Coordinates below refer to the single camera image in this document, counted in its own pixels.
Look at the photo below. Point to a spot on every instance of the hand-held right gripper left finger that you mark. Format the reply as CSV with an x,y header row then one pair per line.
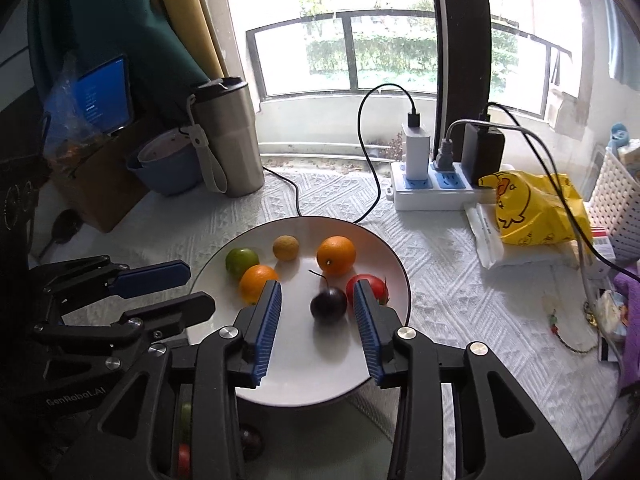
x,y
265,335

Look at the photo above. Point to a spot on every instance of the teal curtain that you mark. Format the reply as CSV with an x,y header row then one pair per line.
x,y
110,20

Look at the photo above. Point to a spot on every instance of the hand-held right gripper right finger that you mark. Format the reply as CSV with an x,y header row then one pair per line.
x,y
370,332

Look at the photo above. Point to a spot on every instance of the white flat packet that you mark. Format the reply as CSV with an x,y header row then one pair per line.
x,y
487,245

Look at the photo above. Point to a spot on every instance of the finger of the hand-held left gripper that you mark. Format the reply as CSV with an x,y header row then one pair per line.
x,y
150,277
170,312

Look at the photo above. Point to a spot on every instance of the yellow curtain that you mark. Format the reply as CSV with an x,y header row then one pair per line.
x,y
190,10

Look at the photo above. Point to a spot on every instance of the white round plate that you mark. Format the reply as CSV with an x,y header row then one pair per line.
x,y
310,355

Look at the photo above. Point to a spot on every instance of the balcony railing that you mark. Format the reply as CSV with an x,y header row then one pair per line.
x,y
345,50

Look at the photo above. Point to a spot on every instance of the blue plastic basin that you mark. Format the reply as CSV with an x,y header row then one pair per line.
x,y
170,175

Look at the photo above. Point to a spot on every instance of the black round object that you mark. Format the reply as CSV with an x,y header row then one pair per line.
x,y
65,227

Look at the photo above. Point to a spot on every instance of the red tomato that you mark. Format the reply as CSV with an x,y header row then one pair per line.
x,y
184,457
375,285

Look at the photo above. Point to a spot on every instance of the yellow printed plastic bag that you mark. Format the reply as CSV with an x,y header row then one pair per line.
x,y
535,210

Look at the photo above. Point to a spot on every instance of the green citrus fruit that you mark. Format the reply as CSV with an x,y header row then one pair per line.
x,y
186,416
241,260

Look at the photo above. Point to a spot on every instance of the white power strip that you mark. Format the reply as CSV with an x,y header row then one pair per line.
x,y
430,197

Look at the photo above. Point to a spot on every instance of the black charger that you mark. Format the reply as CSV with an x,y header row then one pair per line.
x,y
482,152

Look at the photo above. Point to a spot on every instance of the pink bowl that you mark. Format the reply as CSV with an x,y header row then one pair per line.
x,y
162,147

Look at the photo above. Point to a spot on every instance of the light blue towel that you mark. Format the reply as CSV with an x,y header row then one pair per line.
x,y
622,40

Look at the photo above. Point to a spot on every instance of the dark window frame post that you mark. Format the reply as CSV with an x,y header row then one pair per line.
x,y
462,35

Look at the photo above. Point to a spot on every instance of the laptop screen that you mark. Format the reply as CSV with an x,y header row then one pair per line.
x,y
107,90

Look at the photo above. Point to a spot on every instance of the purple bag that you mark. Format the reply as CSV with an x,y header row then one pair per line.
x,y
631,290

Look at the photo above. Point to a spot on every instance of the dark purple plum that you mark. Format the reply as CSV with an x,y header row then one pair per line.
x,y
251,441
328,305

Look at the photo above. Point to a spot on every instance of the white textured tablecloth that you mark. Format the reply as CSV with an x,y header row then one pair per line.
x,y
450,285

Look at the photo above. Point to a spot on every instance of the white perforated basket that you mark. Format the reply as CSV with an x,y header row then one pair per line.
x,y
617,200

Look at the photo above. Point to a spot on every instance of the clear plastic bag of oranges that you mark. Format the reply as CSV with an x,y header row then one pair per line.
x,y
67,120

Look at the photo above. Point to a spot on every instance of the small yellow round fruit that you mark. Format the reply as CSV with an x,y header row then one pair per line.
x,y
286,248

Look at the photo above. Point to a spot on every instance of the white charger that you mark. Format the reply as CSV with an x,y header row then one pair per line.
x,y
417,152

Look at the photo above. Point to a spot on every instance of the orange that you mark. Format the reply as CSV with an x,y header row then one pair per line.
x,y
336,255
255,282

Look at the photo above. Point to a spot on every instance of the brown cardboard box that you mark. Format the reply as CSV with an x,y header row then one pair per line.
x,y
100,185

